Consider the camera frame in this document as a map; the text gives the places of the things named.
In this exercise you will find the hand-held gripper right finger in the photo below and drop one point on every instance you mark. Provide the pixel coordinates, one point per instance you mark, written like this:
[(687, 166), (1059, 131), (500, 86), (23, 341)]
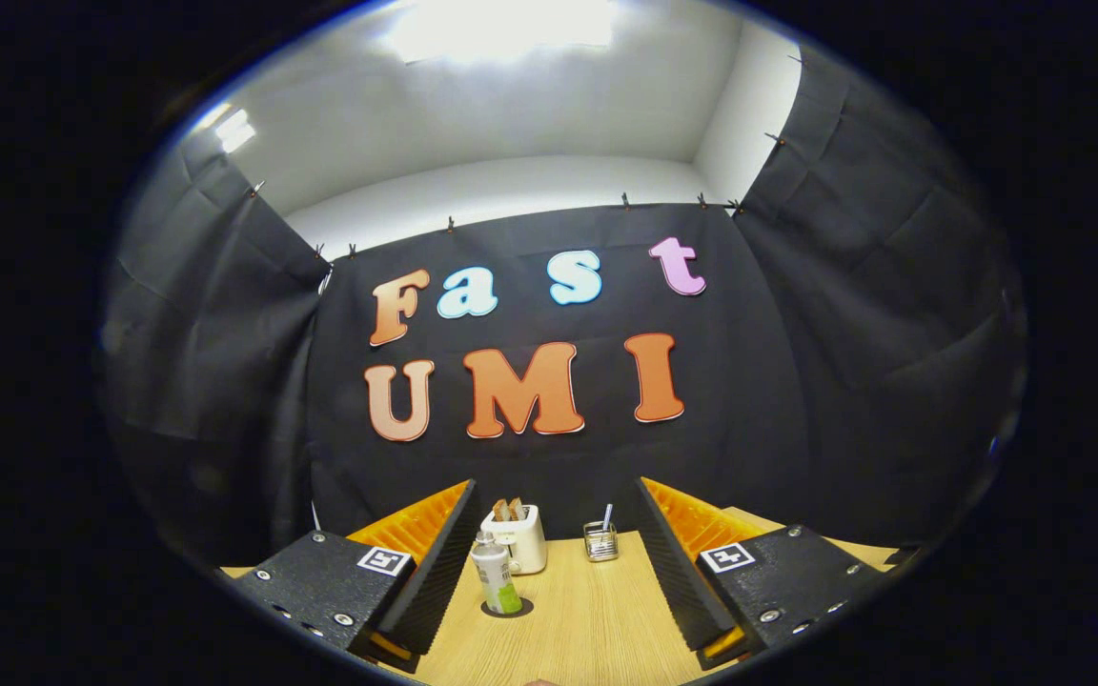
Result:
[(673, 572)]

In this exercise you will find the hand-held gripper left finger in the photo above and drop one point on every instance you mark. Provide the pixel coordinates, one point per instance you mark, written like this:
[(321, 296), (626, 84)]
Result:
[(435, 572)]

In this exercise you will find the clear juice bottle green label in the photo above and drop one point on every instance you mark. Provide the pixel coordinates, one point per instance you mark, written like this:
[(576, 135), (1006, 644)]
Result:
[(496, 576)]

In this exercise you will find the dark round coaster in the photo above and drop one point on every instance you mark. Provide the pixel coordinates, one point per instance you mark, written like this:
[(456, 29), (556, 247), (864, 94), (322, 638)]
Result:
[(526, 607)]

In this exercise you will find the white utensil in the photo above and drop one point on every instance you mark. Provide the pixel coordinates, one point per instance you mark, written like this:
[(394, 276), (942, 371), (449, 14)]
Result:
[(607, 514)]

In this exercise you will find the wooden table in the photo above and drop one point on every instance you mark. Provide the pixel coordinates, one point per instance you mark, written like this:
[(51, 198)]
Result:
[(597, 619)]

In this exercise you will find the toast slices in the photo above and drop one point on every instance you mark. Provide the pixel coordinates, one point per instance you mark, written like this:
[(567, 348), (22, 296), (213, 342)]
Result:
[(509, 511)]

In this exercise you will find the cream toaster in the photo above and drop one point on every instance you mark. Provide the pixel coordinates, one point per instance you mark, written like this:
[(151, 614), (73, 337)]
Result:
[(528, 548)]

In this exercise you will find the small ceiling light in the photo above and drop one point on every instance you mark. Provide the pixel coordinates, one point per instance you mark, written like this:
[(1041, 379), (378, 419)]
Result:
[(233, 131)]

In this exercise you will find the large ceiling light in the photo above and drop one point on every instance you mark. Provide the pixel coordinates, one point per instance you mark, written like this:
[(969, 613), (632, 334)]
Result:
[(501, 24)]

